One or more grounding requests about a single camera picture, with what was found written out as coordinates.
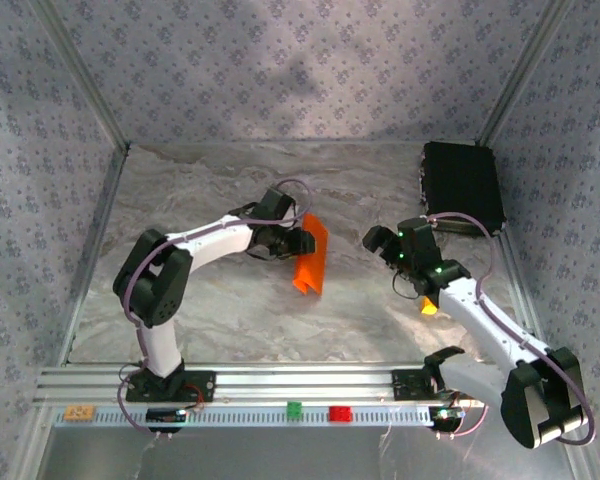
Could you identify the yellow block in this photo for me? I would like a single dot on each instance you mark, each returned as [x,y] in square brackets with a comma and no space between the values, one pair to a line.
[428,306]

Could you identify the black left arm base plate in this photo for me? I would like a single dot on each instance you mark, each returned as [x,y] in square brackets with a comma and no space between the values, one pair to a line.
[200,385]

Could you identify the aluminium frame post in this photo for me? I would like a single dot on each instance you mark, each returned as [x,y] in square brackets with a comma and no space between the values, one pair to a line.
[526,70]
[82,72]

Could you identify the aluminium mounting rail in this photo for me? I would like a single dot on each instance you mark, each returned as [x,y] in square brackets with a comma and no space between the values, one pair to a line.
[305,382]

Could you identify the green toy brick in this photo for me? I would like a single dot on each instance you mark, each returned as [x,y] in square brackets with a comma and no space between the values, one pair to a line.
[294,409]

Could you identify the aluminium table side rail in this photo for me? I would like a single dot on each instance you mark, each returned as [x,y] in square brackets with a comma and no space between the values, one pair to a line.
[512,280]
[94,250]

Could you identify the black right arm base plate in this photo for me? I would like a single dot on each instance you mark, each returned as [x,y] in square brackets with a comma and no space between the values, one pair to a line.
[410,385]

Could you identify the black hard case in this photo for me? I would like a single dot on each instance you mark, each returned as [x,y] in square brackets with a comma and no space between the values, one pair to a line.
[460,185]

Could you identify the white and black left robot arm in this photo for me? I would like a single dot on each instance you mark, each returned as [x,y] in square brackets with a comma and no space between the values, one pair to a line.
[215,240]

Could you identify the orange cloth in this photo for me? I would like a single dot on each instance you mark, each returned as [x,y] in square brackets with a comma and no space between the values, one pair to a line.
[315,270]

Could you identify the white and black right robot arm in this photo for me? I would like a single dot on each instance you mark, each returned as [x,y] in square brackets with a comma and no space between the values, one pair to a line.
[480,310]

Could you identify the red toy brick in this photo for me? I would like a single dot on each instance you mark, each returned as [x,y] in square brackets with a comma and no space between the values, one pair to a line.
[340,414]

